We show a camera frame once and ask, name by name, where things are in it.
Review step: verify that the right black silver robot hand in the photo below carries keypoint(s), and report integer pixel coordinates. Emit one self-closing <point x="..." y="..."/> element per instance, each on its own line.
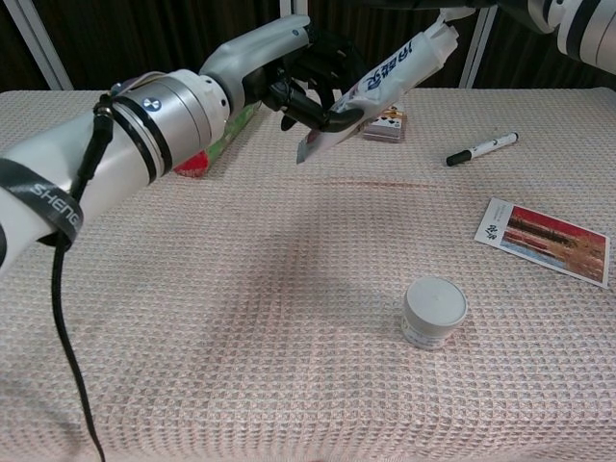
<point x="474" y="4"/>

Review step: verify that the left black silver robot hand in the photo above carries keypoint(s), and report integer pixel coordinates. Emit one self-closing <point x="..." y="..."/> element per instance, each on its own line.
<point x="260" y="45"/>

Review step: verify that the white toothpaste tube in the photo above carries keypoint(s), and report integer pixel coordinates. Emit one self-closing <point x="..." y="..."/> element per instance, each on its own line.
<point x="385" y="82"/>

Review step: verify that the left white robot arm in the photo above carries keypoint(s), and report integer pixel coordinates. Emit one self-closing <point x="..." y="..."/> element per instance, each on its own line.
<point x="120" y="144"/>

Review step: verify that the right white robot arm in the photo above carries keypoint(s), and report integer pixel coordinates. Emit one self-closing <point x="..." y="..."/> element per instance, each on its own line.
<point x="577" y="29"/>

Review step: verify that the dark green curtain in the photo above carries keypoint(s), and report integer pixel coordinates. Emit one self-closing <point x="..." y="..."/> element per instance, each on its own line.
<point x="159" y="33"/>

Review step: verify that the green chip can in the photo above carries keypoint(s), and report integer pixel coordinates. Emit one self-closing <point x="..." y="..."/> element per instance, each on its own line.
<point x="192" y="166"/>

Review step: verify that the black white marker pen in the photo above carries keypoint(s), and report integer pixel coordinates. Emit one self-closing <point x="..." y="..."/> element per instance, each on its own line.
<point x="481" y="149"/>

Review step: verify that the playing card deck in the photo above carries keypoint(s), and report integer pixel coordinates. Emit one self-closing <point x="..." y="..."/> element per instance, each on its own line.
<point x="385" y="129"/>

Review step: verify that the red picture postcard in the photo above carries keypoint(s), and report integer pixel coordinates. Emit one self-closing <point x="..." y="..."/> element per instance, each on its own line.
<point x="548" y="240"/>

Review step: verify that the beige waffle tablecloth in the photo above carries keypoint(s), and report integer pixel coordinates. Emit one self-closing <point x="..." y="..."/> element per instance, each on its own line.
<point x="269" y="313"/>

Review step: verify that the white round jar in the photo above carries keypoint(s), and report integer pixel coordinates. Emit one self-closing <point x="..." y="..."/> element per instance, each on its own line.
<point x="433" y="313"/>

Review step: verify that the white frame pole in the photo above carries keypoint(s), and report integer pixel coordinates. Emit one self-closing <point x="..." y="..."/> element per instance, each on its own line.
<point x="45" y="43"/>
<point x="479" y="48"/>

